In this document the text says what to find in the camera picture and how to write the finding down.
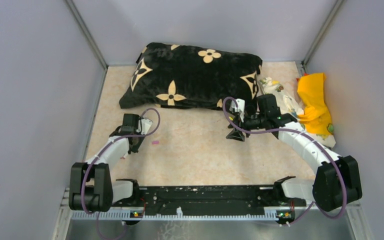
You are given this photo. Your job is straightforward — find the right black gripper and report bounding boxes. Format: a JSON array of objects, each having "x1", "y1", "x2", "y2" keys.
[{"x1": 226, "y1": 109, "x2": 267, "y2": 142}]

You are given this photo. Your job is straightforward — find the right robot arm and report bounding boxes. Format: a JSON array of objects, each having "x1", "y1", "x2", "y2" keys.
[{"x1": 221, "y1": 94, "x2": 363, "y2": 212}]

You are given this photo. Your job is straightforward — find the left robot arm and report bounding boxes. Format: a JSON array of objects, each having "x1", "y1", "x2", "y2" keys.
[{"x1": 68, "y1": 113, "x2": 153, "y2": 214}]

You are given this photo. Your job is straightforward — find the white patterned cloth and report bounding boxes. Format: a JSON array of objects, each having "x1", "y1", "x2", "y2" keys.
[{"x1": 258, "y1": 77, "x2": 304, "y2": 117}]

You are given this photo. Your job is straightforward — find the black floral pillow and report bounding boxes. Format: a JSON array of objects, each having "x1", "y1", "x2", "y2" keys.
[{"x1": 118, "y1": 42, "x2": 263, "y2": 110}]

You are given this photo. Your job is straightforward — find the yellow cloth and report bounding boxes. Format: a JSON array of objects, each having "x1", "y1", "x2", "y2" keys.
[{"x1": 297, "y1": 73, "x2": 334, "y2": 139}]

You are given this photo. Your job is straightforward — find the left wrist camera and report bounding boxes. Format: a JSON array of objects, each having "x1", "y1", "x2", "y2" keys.
[{"x1": 137, "y1": 118, "x2": 153, "y2": 135}]

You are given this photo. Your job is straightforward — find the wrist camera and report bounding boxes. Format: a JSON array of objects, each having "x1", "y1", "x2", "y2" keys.
[
  {"x1": 137, "y1": 118, "x2": 153, "y2": 135},
  {"x1": 229, "y1": 98, "x2": 245, "y2": 122}
]

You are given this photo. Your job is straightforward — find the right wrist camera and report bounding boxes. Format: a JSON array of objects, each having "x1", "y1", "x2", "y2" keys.
[{"x1": 229, "y1": 98, "x2": 245, "y2": 122}]

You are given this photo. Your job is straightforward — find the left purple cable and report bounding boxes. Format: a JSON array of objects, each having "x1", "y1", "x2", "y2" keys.
[{"x1": 80, "y1": 107, "x2": 161, "y2": 240}]

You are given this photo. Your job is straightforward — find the purple cable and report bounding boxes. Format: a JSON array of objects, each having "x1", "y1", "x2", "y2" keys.
[
  {"x1": 80, "y1": 107, "x2": 161, "y2": 240},
  {"x1": 222, "y1": 96, "x2": 348, "y2": 228}
]

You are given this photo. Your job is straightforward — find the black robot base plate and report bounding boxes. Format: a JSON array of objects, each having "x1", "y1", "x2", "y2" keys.
[{"x1": 113, "y1": 185, "x2": 307, "y2": 217}]

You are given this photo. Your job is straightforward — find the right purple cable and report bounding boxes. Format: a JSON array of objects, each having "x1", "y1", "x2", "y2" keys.
[{"x1": 222, "y1": 96, "x2": 348, "y2": 228}]

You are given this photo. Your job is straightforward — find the aluminium frame rail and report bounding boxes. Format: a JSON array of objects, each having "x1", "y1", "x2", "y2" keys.
[{"x1": 52, "y1": 185, "x2": 372, "y2": 240}]

